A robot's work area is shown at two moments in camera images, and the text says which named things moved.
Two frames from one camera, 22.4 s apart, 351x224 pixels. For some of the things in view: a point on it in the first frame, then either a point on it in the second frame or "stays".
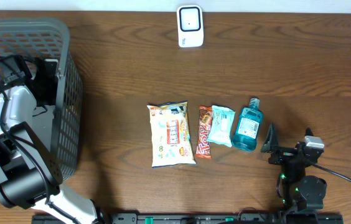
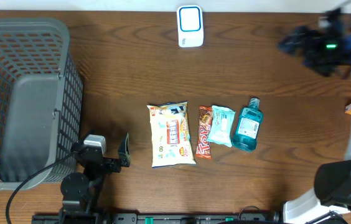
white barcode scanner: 190,26 stays
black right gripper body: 283,155 -> 324,53
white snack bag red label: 171,140 stays
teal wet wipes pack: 221,120 stays
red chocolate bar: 203,149 stays
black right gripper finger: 271,140 -> 295,42
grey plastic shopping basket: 57,130 stays
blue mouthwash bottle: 244,137 stays
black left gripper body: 46,86 -> 96,173
